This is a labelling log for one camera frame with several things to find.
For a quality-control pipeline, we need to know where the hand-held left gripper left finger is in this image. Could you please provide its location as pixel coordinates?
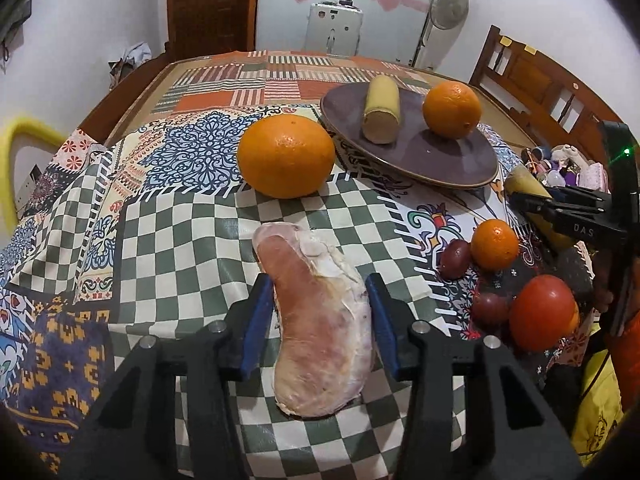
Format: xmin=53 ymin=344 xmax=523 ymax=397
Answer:
xmin=59 ymin=274 xmax=274 ymax=480

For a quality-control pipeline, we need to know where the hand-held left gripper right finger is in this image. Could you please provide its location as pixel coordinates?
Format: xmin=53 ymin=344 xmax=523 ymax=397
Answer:
xmin=365 ymin=274 xmax=583 ymax=480

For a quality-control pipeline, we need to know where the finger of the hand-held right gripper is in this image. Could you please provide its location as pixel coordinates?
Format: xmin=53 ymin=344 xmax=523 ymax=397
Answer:
xmin=522 ymin=205 xmax=628 ymax=248
xmin=509 ymin=186 xmax=608 ymax=213

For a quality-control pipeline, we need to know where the yellow cone-shaped corn piece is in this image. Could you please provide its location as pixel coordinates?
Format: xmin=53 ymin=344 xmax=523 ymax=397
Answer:
xmin=504 ymin=166 xmax=576 ymax=253

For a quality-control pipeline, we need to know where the raw pink meat piece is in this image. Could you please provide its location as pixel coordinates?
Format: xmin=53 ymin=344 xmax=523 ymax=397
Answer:
xmin=251 ymin=221 xmax=377 ymax=418

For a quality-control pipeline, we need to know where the person's right hand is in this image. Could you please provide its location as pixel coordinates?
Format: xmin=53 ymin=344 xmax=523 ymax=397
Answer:
xmin=592 ymin=252 xmax=616 ymax=312

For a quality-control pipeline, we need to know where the pile of small toys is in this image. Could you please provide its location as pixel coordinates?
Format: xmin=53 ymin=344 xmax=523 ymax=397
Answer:
xmin=521 ymin=142 xmax=610 ymax=195

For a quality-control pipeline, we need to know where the small tangerine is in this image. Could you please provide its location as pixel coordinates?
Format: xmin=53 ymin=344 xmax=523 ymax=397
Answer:
xmin=470 ymin=219 xmax=520 ymax=269

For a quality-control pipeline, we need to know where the red tomato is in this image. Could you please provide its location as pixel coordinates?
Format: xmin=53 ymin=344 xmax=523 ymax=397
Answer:
xmin=509 ymin=275 xmax=581 ymax=352

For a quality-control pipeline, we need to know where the dark purple passion fruit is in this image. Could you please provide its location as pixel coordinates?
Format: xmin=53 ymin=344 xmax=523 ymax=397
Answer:
xmin=439 ymin=239 xmax=473 ymax=280
xmin=471 ymin=291 xmax=512 ymax=328

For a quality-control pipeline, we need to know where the patchwork printed tablecloth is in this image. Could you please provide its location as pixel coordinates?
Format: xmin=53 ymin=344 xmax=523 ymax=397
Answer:
xmin=0 ymin=50 xmax=601 ymax=480

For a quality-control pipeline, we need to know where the wooden chair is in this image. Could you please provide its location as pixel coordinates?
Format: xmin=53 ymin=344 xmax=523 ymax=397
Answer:
xmin=469 ymin=25 xmax=618 ymax=163

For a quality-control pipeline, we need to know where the medium orange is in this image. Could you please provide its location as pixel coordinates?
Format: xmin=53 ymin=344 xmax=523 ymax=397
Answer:
xmin=423 ymin=81 xmax=482 ymax=140

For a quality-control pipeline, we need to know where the purple oval plate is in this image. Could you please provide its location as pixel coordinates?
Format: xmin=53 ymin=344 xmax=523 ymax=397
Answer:
xmin=320 ymin=81 xmax=501 ymax=190

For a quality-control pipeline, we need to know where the person's yellow and orange clothing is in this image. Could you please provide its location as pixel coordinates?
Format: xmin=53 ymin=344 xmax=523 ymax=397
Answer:
xmin=567 ymin=305 xmax=640 ymax=457

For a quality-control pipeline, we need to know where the large orange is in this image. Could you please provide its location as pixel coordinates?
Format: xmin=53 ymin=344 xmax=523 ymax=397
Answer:
xmin=236 ymin=114 xmax=336 ymax=199

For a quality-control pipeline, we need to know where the yellow corn cob piece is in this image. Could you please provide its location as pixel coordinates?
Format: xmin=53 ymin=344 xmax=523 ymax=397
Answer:
xmin=361 ymin=75 xmax=402 ymax=145

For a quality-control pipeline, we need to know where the white standing fan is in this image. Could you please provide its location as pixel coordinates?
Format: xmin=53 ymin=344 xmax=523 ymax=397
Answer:
xmin=411 ymin=0 xmax=471 ymax=70

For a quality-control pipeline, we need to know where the white appliance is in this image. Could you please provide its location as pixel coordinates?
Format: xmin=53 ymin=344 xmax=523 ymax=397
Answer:
xmin=304 ymin=0 xmax=364 ymax=56

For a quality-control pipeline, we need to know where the crumpled grey cloth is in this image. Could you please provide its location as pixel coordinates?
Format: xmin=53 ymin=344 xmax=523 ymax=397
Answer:
xmin=108 ymin=42 xmax=152 ymax=79

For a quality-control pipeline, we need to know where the brown wooden door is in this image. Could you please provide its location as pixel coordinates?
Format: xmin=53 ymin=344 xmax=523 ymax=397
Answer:
xmin=166 ymin=0 xmax=262 ymax=61

